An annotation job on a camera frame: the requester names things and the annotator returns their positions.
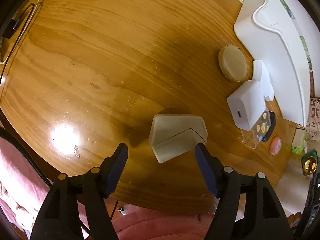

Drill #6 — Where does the green gold perfume bottle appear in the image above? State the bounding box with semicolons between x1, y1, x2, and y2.
301;148;319;176

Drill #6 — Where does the pink correction tape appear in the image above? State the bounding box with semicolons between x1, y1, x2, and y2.
269;137;282;155

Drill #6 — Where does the black power adapter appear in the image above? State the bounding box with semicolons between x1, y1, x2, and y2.
262;112;277;142

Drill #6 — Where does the beige envelope-shaped case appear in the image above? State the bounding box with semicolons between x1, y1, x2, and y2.
149;114;208;163

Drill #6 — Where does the round gold compact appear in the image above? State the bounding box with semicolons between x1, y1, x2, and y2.
218;44;247;82

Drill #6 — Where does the clear sticker plastic box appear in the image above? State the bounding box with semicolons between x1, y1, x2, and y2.
240;109;271;149

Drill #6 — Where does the green tissue pack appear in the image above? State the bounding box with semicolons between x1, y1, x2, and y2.
291;128;308;155

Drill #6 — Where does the beige letter print bag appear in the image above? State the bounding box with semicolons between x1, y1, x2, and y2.
304;98;320;141

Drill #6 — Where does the white square charger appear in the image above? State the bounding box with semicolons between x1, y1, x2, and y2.
227;80;266;131

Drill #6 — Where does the white plastic storage bin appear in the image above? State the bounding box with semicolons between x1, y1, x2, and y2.
234;0;310;126

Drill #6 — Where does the white power strip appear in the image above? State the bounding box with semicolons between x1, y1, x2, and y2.
0;37;9;64

